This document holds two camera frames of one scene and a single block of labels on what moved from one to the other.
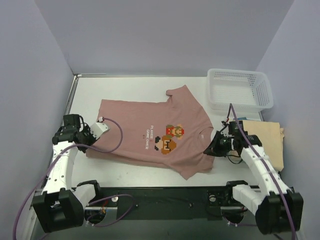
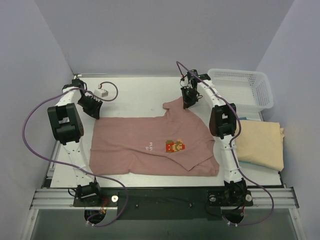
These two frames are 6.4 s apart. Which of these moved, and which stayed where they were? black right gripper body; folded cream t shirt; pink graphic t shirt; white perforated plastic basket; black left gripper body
Moved: black right gripper body; black left gripper body; pink graphic t shirt
Stayed: white perforated plastic basket; folded cream t shirt
